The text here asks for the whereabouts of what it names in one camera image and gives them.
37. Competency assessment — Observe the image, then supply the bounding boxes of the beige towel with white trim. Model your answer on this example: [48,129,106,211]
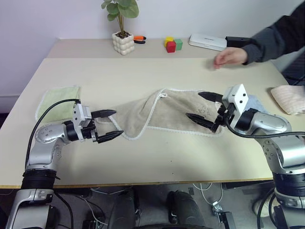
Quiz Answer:
[94,87,226,141]

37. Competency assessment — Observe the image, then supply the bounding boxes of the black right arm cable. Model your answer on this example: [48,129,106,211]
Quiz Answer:
[225,119,305,139]

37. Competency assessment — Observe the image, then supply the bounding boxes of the white floor cable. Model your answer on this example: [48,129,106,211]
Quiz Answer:
[192,182,224,206]

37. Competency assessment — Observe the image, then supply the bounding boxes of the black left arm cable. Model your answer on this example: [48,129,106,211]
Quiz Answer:
[25,98,81,167]

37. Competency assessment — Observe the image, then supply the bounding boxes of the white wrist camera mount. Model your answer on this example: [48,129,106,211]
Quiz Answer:
[72,102,93,142]
[222,83,250,129]

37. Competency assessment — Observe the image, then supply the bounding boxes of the orange handled pliers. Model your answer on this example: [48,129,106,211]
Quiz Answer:
[133,35,147,45]

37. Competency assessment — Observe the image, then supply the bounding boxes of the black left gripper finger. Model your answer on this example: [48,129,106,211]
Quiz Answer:
[96,130,124,145]
[91,109,117,119]

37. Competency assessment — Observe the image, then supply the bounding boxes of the pink striped towel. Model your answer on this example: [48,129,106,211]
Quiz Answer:
[270,85,305,116]

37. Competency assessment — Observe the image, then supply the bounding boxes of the long black box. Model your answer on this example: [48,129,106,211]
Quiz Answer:
[225,36,253,49]

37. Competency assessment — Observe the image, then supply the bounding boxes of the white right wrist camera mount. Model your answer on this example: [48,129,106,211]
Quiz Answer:
[222,83,250,129]

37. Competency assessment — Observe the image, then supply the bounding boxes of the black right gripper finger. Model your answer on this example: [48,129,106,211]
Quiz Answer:
[185,113,218,131]
[198,91,224,103]

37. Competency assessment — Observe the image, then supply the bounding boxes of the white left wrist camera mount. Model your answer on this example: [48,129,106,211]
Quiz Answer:
[72,102,93,142]

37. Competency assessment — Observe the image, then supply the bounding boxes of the green plant in white pot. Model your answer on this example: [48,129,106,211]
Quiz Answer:
[101,0,140,56]

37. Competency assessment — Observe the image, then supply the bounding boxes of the flat white box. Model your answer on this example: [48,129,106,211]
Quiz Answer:
[189,33,228,52]

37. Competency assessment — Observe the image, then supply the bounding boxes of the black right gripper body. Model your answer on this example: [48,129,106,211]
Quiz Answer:
[211,101,236,133]

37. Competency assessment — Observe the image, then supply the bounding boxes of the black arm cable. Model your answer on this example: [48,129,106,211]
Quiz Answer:
[25,98,81,167]
[225,119,305,139]

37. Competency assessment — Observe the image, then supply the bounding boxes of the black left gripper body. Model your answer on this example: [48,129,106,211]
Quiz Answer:
[80,118,100,144]

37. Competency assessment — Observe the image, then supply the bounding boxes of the light green towel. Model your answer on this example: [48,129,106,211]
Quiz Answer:
[34,84,82,124]

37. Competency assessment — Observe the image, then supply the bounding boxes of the bare person hand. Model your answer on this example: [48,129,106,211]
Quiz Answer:
[213,47,248,70]

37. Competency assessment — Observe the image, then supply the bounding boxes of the light blue cloth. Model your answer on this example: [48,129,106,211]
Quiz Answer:
[245,94,271,114]

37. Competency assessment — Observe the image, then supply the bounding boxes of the metal clamp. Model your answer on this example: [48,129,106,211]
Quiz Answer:
[211,201,225,215]

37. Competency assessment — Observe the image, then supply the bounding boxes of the dark rounded shape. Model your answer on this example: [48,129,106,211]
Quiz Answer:
[166,190,203,227]

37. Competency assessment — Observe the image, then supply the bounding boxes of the black bracket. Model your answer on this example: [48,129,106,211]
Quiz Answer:
[218,211,237,229]

